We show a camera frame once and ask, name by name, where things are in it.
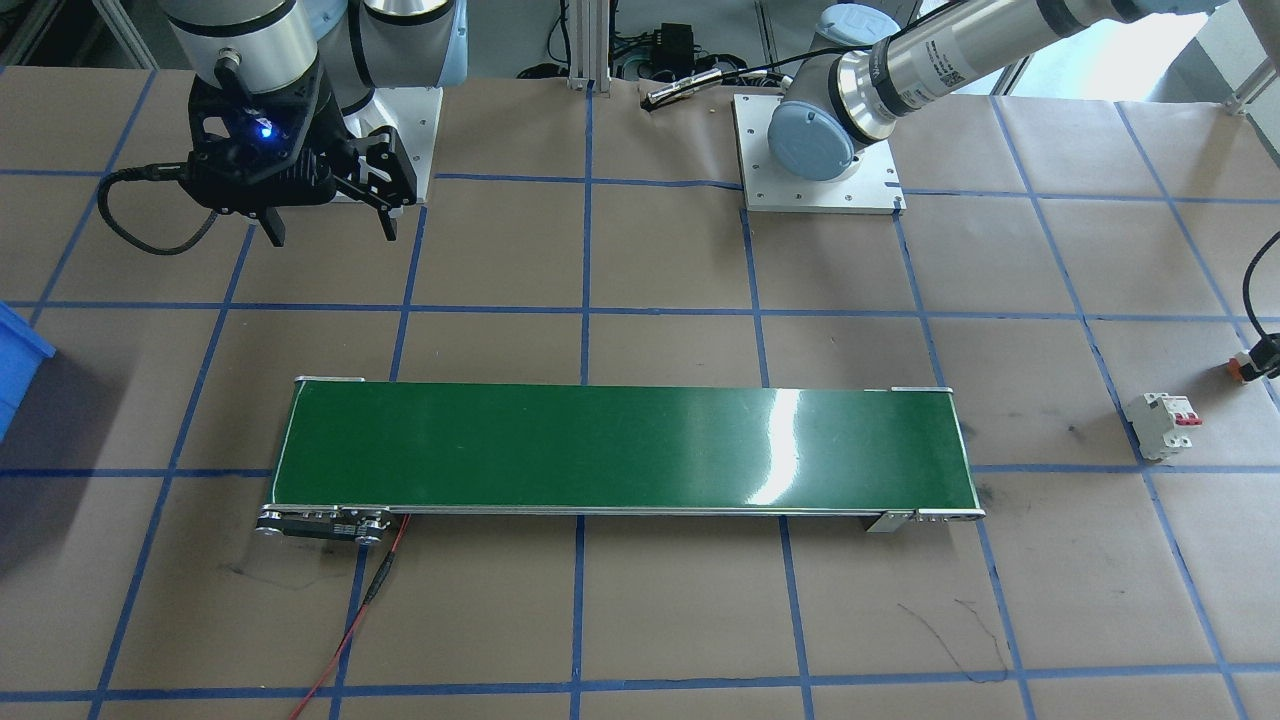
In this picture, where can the black power adapter box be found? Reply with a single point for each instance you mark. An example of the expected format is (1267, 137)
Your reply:
(678, 45)

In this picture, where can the empty blue plastic bin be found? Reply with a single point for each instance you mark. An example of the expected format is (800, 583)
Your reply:
(15, 360)

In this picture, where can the silver metal cylinder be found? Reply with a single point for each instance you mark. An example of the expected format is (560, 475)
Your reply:
(680, 88)

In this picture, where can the white circuit breaker red levers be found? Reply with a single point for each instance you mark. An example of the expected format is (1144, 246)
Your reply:
(1160, 425)

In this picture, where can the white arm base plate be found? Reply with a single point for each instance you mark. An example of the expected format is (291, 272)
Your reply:
(870, 190)
(415, 120)

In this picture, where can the green belt mini conveyor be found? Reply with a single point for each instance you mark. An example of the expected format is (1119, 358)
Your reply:
(620, 450)

